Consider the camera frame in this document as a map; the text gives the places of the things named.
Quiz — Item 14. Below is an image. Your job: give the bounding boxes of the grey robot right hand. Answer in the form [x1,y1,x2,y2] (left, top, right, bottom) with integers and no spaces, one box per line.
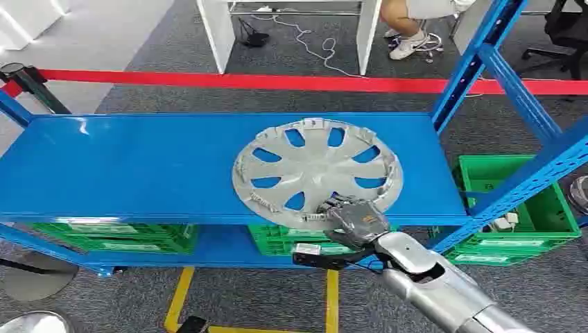
[315,194,392,252]

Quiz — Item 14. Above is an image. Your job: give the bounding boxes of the silver plastic hubcap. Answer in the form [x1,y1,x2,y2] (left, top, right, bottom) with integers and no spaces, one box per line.
[232,117,405,231]

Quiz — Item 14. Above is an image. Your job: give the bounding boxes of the green plastic crate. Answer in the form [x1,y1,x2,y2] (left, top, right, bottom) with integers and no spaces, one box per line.
[248,223,401,257]
[451,155,582,251]
[431,227,552,268]
[28,223,199,255]

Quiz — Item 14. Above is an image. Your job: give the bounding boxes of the white parts in crate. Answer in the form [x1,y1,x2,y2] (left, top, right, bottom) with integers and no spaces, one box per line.
[488,212,521,232]

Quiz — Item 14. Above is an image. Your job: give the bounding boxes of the red barrier belt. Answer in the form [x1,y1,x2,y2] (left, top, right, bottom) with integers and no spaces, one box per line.
[0,69,588,99]

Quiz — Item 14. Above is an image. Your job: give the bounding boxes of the black robot foot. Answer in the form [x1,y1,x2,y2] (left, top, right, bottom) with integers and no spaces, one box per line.
[176,316,209,333]

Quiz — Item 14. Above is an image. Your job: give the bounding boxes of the blue metal shelf rack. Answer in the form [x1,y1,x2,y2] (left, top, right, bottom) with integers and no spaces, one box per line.
[0,0,588,278]

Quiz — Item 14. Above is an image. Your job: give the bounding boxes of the person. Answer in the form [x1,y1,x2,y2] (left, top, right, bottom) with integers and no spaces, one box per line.
[379,0,478,61]

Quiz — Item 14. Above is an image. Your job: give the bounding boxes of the black bag under desk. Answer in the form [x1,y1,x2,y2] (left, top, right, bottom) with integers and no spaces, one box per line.
[236,17,271,49]

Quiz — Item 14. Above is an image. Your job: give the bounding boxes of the silver hubcap on floor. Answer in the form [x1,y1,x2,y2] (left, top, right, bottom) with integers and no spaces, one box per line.
[567,174,588,217]

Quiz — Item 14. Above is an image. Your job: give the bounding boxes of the white desk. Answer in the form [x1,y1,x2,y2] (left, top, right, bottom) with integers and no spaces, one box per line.
[196,0,383,76]

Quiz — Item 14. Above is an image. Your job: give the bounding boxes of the black office chair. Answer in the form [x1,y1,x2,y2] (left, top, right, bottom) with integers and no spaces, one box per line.
[521,0,588,82]

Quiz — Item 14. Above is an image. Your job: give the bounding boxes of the round metal stanchion base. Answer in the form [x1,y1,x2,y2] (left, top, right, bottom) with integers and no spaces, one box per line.
[0,251,80,303]
[0,310,74,333]

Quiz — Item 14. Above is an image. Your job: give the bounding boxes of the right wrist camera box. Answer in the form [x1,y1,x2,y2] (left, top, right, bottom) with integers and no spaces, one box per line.
[292,243,371,271]

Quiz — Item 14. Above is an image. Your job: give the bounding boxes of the white floor cable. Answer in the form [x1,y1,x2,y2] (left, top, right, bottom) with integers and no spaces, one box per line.
[250,6,365,78]

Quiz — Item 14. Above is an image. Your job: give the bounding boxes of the black stanchion post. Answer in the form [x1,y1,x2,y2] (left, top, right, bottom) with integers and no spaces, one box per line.
[0,62,73,115]

